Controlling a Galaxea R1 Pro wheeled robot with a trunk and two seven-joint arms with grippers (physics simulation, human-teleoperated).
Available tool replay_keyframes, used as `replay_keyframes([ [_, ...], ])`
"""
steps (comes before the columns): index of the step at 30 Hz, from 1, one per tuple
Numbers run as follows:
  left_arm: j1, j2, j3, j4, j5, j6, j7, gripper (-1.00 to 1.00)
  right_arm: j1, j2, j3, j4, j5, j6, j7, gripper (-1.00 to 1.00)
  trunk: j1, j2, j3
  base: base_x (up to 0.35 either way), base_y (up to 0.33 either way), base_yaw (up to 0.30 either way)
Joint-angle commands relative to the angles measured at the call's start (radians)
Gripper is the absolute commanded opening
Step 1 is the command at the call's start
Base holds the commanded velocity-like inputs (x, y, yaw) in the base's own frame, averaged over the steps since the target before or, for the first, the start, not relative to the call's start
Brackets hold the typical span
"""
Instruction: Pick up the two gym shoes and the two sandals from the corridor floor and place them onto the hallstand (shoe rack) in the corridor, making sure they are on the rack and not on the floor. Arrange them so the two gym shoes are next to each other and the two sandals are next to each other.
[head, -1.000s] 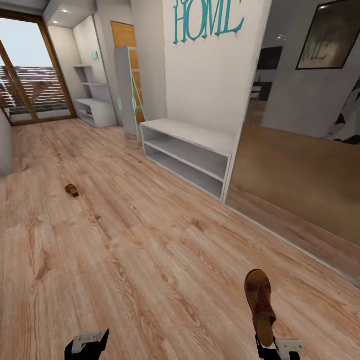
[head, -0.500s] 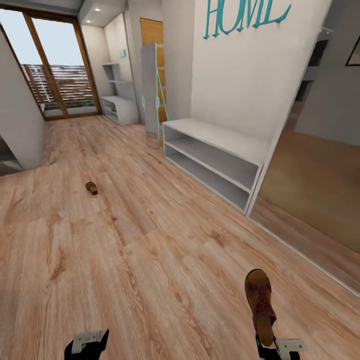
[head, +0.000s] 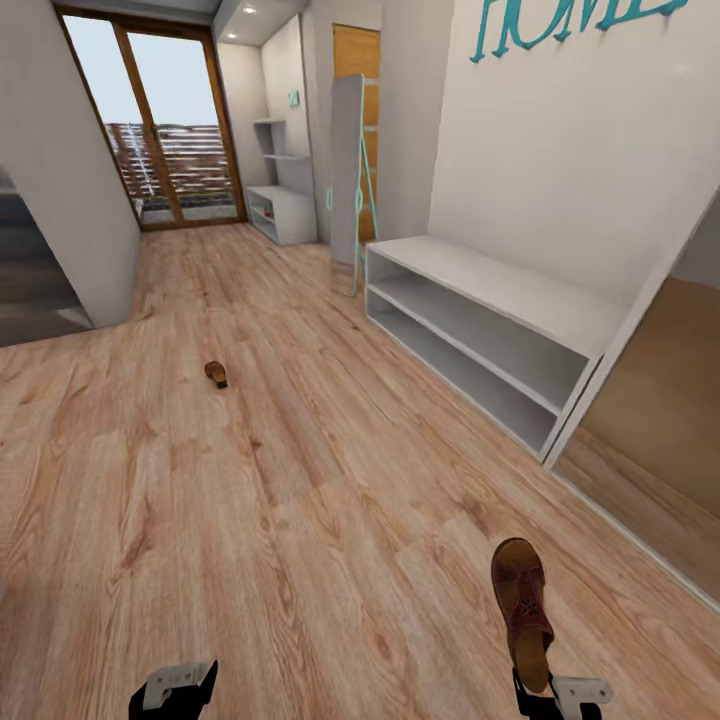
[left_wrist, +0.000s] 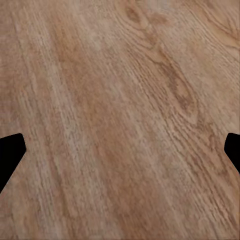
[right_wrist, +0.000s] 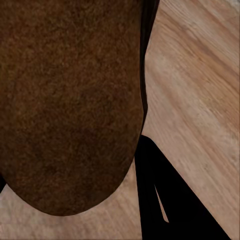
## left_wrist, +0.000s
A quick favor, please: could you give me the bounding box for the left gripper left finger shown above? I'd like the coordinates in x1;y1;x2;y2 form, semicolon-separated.
0;133;26;193

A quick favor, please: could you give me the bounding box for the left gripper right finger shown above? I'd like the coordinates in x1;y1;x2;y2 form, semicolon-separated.
224;133;240;173

